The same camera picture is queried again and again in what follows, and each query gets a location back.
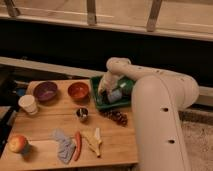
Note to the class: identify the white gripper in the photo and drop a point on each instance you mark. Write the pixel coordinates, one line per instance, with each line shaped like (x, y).
(109, 82)

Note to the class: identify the black handled brush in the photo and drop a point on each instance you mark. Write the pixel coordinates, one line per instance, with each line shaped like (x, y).
(106, 97)

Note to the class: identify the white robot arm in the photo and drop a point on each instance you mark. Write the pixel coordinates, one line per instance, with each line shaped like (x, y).
(157, 97)

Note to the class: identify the green plastic tray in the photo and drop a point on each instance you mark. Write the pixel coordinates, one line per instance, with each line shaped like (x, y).
(125, 85)

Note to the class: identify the light blue sponge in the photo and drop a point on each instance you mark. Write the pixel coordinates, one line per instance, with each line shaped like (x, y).
(114, 96)

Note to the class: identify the red orange bowl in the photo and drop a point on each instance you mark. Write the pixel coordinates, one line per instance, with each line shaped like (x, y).
(78, 90)

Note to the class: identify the small metal cup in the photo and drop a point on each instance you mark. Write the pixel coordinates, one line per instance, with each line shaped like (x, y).
(82, 114)

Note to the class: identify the dark red grapes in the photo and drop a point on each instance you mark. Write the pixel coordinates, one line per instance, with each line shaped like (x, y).
(116, 116)

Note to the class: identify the purple bowl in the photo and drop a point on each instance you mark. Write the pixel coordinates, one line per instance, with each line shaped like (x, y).
(45, 91)

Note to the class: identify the wooden table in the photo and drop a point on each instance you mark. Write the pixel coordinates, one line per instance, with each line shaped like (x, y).
(118, 143)

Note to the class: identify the orange carrot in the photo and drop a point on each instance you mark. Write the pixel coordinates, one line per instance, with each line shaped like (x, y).
(78, 140)

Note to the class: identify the grey blue cloth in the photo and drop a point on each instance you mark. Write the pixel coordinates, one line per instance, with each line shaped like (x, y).
(66, 147)

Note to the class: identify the white paper cup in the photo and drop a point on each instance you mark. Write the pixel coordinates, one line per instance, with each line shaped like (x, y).
(28, 104)

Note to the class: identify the red apple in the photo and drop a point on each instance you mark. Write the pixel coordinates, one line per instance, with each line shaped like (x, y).
(18, 144)

